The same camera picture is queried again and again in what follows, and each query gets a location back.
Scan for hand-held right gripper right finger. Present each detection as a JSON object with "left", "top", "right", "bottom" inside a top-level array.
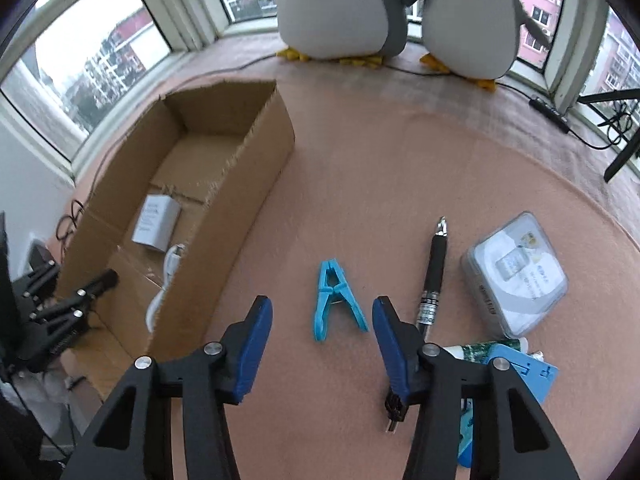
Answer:
[{"left": 372, "top": 296, "right": 581, "bottom": 480}]

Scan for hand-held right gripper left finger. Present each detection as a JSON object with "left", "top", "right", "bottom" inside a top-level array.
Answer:
[{"left": 60, "top": 295, "right": 274, "bottom": 480}]

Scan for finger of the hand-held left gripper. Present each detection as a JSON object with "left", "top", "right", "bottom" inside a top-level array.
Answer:
[
  {"left": 29, "top": 269, "right": 120, "bottom": 324},
  {"left": 22, "top": 261, "right": 60, "bottom": 302}
]

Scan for blue clothespin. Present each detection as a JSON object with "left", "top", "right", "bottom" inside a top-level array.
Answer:
[{"left": 312, "top": 259, "right": 370, "bottom": 343}]

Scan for black pen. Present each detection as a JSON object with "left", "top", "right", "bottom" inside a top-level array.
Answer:
[{"left": 415, "top": 216, "right": 448, "bottom": 333}]

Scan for green white tube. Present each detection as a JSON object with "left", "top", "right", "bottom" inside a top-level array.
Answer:
[{"left": 442, "top": 337, "right": 531, "bottom": 363}]

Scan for blue round tape measure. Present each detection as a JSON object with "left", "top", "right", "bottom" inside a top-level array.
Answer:
[{"left": 457, "top": 399, "right": 475, "bottom": 468}]

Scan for clear plastic case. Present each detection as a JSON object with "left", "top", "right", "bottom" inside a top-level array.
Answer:
[{"left": 460, "top": 211, "right": 569, "bottom": 339}]

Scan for blue plastic holder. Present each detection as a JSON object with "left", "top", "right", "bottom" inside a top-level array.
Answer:
[{"left": 467, "top": 342, "right": 559, "bottom": 406}]

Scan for cardboard box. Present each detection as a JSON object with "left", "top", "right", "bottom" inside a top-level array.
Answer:
[{"left": 55, "top": 80, "right": 296, "bottom": 401}]

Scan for white power adapter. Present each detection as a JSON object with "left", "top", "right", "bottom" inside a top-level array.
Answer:
[{"left": 132, "top": 194, "right": 182, "bottom": 252}]

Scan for black tripod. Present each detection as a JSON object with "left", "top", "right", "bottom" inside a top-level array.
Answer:
[{"left": 579, "top": 87, "right": 640, "bottom": 183}]

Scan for small grey penguin plush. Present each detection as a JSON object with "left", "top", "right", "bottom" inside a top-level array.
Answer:
[{"left": 419, "top": 0, "right": 553, "bottom": 92}]

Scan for large grey penguin plush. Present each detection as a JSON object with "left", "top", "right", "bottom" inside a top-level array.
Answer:
[{"left": 267, "top": 0, "right": 423, "bottom": 68}]

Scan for white usb cable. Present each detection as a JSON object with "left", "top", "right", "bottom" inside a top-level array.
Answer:
[{"left": 147, "top": 244, "right": 187, "bottom": 332}]

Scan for black cable with inline switch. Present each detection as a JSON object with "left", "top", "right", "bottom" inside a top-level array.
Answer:
[{"left": 385, "top": 60, "right": 626, "bottom": 151}]

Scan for white bay window frame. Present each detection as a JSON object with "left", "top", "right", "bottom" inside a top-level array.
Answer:
[{"left": 0, "top": 0, "right": 640, "bottom": 181}]

